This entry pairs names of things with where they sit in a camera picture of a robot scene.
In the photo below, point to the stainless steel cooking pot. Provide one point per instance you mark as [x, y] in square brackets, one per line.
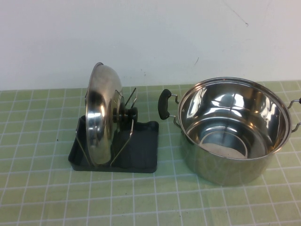
[223, 169]

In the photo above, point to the green tile pattern table mat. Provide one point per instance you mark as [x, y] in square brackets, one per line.
[47, 200]

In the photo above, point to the steel pot lid black knob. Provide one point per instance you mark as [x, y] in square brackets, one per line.
[98, 113]

